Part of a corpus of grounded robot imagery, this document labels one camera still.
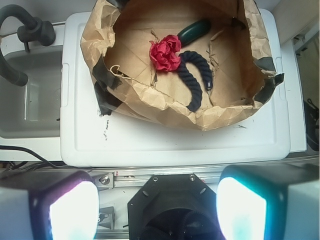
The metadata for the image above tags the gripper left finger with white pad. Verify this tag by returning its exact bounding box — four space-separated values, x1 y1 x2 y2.
0 170 100 240

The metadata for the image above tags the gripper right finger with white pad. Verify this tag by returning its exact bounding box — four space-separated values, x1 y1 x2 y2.
216 163 320 240

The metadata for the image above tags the dark green oval box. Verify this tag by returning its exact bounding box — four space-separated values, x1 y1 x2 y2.
177 19 212 47

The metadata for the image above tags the grey sink basin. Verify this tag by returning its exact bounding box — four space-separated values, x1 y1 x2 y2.
0 45 63 139

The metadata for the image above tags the crumpled brown paper bag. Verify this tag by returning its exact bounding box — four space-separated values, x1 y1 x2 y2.
80 0 284 131

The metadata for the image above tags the red crumpled paper ball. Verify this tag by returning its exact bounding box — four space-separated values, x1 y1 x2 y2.
149 35 182 72

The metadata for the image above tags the black faucet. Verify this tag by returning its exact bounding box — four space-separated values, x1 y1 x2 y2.
0 4 56 87

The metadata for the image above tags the metal corner bracket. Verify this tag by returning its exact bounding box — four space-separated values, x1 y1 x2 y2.
92 172 115 190

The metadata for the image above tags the aluminium rail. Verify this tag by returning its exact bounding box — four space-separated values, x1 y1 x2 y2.
84 156 320 189

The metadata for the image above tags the black cable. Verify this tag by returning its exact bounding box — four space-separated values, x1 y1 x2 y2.
0 145 66 169

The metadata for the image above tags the dark blue rope piece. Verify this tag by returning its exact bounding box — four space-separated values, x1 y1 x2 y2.
176 50 214 113

